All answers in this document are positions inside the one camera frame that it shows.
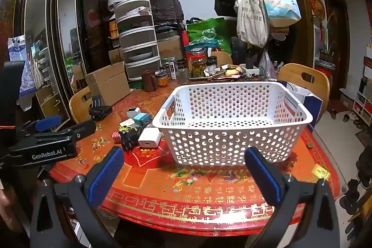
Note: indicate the black sandals pair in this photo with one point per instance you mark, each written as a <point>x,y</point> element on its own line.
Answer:
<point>353,190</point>

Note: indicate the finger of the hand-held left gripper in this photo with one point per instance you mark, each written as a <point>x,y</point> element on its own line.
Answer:
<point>84,129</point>
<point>48,123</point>

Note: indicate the white power strip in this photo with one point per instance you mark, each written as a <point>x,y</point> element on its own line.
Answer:
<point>252,70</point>

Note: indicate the red printed tablecloth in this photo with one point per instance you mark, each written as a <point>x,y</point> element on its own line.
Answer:
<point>203,192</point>

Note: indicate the glass pickle jar red lid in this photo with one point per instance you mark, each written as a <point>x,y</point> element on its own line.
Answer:
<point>199,63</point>

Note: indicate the teal plug charger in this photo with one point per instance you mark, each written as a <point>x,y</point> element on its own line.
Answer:
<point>142,118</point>

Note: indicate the person's left hand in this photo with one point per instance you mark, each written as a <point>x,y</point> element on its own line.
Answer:
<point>5,204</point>

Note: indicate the beige canvas tote bag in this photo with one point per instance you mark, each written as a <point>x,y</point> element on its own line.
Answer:
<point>251,21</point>

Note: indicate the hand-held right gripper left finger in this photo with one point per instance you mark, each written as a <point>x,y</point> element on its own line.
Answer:
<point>106,175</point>

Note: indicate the small orange jar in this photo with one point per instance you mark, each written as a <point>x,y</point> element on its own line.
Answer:
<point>162,80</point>

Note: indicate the brown ceramic mug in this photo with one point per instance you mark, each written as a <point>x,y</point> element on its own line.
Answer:
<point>149,81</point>

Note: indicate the glass jar with dark label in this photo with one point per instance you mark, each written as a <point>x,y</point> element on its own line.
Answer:
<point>172,68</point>

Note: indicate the black plastic-wrapped bundle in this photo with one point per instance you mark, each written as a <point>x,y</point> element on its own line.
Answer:
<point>167,5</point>

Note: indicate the illustrated blue tote bag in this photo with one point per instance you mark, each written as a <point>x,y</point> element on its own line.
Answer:
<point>279,4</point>

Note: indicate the black clamp holder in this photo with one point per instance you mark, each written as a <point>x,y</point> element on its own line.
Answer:
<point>97,110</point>

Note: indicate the dark wooden mirrored wardrobe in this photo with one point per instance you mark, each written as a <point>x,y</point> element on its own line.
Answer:
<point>93,18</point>

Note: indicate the white stacked drawer unit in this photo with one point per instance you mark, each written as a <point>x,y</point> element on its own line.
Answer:
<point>136,38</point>

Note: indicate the potted plant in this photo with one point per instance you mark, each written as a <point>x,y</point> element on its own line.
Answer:
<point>328,33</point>

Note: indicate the blue and white paper bag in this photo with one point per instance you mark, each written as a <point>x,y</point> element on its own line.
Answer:
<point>311,102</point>

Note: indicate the blue printed hanging bag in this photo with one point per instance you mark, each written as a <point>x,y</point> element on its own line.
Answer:
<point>17,62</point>

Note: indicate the large white cube charger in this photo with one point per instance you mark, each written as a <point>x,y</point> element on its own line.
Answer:
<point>149,138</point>

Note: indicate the brown cardboard box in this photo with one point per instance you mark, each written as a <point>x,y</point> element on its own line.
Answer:
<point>170,47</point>

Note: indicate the yellow toy car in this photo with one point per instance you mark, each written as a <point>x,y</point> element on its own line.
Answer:
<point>125,129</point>

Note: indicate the open cardboard box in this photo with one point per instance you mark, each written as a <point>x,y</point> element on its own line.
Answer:
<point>107,82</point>

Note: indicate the white charger with grey face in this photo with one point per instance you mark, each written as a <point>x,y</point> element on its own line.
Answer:
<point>132,113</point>

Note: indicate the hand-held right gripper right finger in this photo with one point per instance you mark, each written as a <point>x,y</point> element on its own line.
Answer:
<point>263,175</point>

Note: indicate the round red wall ornament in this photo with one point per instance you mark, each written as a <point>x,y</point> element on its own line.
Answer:
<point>316,5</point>

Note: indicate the red patterned dice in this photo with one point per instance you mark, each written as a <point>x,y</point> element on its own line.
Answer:
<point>116,136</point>

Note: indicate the black plug charger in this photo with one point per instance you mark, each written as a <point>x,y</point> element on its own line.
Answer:
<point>250,60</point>

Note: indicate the white perforated plastic basket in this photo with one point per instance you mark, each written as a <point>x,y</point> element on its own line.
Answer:
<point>158,119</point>

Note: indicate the clear plastic bag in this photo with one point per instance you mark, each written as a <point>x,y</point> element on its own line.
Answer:
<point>266,63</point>

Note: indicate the wooden chair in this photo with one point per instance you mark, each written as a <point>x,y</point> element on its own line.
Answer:
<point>290,73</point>
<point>78,105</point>
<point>222,57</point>

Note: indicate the yellow card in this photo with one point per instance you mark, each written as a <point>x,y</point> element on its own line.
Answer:
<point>321,172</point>

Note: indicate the green shopping bag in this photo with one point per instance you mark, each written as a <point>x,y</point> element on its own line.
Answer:
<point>207,33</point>

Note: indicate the white storage shelf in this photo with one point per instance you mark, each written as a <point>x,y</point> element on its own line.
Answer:
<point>364,97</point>

